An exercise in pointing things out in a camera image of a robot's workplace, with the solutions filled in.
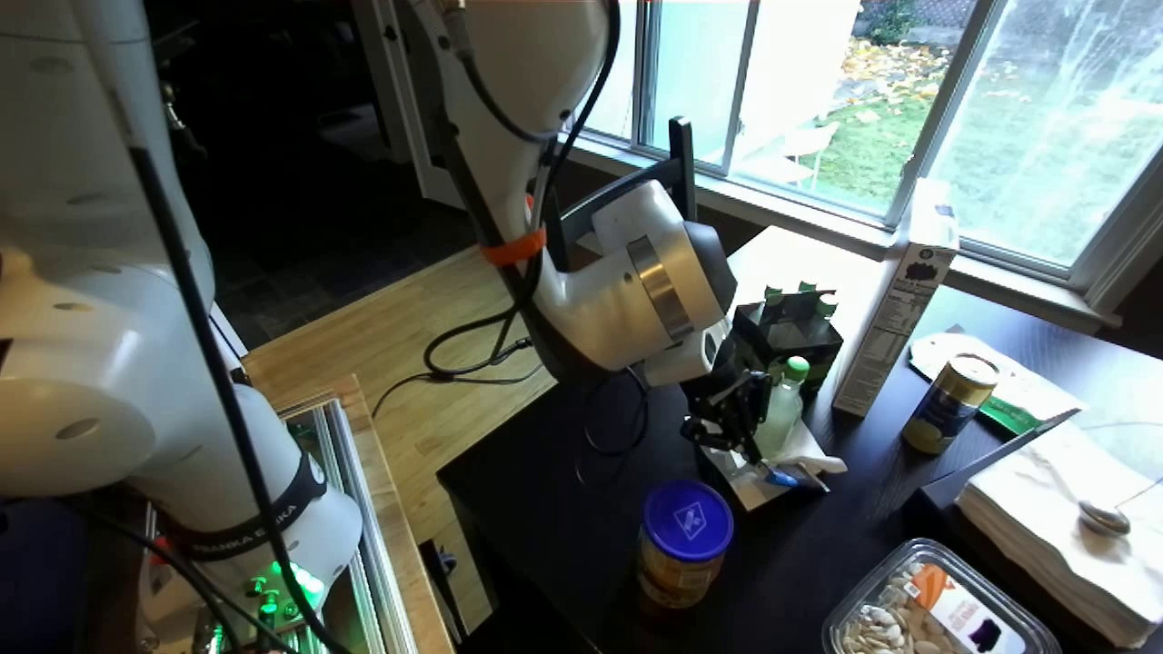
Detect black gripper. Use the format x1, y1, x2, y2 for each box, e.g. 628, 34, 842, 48
680, 318, 781, 471

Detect white window frame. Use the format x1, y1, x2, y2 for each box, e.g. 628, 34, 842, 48
567, 0, 1163, 324

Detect clear plastic food container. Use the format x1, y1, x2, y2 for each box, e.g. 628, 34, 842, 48
819, 534, 1070, 654

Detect jar with blue lid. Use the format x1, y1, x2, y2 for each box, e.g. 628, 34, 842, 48
634, 475, 739, 619

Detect black floor cable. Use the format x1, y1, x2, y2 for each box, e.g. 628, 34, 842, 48
366, 359, 548, 423

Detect aluminium stand frame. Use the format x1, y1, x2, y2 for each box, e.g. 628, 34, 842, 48
283, 394, 421, 654

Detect black wooden chair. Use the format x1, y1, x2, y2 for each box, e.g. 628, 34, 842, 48
548, 117, 707, 239

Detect cream paper sheet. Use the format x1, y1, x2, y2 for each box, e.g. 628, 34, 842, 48
907, 327, 1096, 429

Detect clear bottle with green cap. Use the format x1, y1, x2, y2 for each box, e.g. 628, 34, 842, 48
750, 351, 813, 460

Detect white paper napkin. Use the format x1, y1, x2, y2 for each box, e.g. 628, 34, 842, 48
707, 416, 851, 517

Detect metal spoon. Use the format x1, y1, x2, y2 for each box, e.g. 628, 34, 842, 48
1043, 450, 1139, 543

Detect yellow and blue can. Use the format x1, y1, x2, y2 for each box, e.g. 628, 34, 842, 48
898, 348, 1005, 460

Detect orange cartoon face cereal box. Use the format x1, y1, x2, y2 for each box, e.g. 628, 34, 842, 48
830, 180, 963, 423

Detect green flat packet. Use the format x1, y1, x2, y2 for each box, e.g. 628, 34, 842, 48
976, 394, 1047, 441

